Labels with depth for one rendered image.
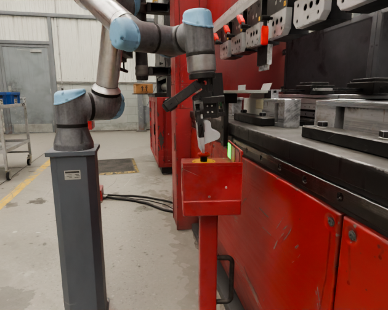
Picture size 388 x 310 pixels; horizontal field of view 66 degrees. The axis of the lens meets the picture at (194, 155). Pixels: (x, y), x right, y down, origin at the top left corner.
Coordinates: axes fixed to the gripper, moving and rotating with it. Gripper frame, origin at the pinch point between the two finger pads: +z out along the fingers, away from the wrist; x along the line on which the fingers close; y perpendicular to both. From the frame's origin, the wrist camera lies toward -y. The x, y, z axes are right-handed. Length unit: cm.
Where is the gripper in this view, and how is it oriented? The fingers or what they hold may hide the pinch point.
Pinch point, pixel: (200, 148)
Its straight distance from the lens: 82.5
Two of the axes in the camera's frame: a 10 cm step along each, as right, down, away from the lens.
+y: 9.9, -1.0, 0.5
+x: -0.6, -2.0, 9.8
